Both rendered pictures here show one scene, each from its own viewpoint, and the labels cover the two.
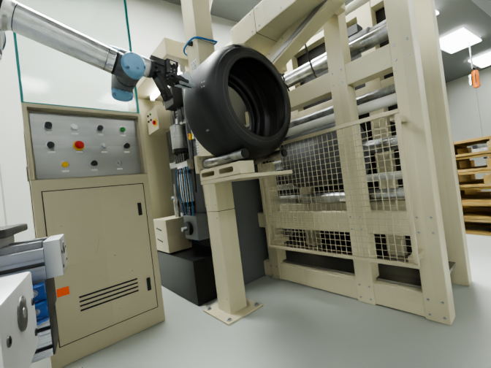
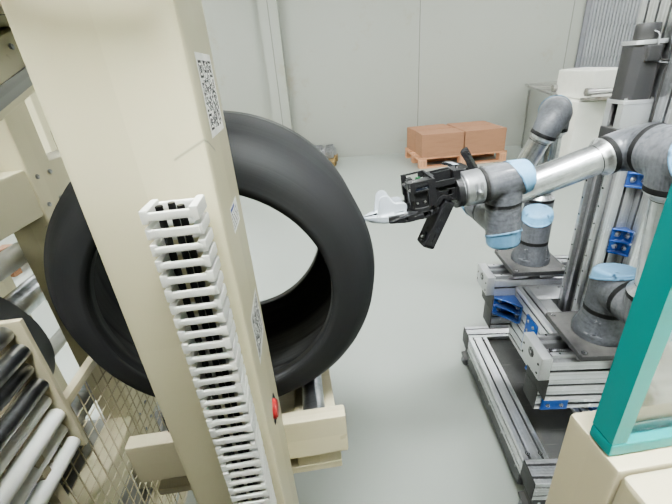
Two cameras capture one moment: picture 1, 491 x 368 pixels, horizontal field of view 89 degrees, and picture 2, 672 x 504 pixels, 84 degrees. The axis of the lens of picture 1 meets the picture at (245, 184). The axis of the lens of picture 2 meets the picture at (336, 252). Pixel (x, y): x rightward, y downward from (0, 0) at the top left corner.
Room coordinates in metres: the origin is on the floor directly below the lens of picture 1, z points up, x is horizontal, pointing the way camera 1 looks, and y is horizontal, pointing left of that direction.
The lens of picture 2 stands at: (1.79, 0.56, 1.53)
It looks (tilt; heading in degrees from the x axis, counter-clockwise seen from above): 26 degrees down; 216
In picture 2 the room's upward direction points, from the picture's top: 5 degrees counter-clockwise
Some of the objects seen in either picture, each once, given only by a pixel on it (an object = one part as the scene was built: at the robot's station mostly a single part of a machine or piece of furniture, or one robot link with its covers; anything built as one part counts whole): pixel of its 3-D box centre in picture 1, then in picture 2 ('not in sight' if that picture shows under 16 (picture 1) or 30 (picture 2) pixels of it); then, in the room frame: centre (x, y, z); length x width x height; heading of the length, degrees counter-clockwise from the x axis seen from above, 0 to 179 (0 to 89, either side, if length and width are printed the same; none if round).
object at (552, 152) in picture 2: not in sight; (545, 165); (0.01, 0.39, 1.09); 0.15 x 0.12 x 0.55; 7
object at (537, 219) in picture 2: not in sight; (536, 222); (0.14, 0.41, 0.88); 0.13 x 0.12 x 0.14; 7
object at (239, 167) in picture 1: (224, 171); (313, 386); (1.29, 0.10, 0.84); 0.36 x 0.09 x 0.06; 41
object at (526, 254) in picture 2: not in sight; (531, 248); (0.15, 0.41, 0.77); 0.15 x 0.15 x 0.10
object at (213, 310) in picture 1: (232, 307); not in sight; (1.56, 0.17, 0.01); 0.27 x 0.27 x 0.02; 41
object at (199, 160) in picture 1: (224, 163); (242, 442); (1.51, 0.11, 0.90); 0.40 x 0.03 x 0.10; 131
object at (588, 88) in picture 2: not in sight; (582, 118); (-4.65, 0.29, 0.63); 2.68 x 0.67 x 1.26; 32
